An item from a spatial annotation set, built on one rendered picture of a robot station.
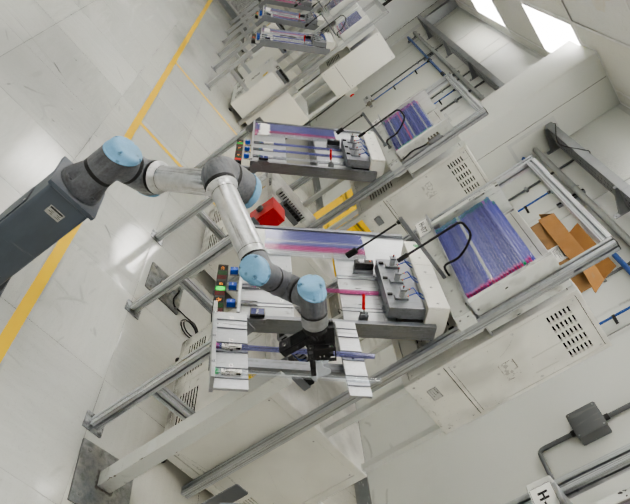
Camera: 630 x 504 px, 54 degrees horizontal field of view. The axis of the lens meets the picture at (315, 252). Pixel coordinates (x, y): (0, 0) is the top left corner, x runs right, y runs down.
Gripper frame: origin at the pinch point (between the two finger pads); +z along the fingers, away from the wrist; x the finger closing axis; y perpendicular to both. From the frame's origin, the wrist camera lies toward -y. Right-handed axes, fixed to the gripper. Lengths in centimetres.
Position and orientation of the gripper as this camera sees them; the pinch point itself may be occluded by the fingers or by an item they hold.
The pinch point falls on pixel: (312, 376)
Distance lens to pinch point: 188.1
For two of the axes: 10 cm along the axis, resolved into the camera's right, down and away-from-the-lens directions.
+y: 9.9, -1.2, 0.5
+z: 0.7, 8.2, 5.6
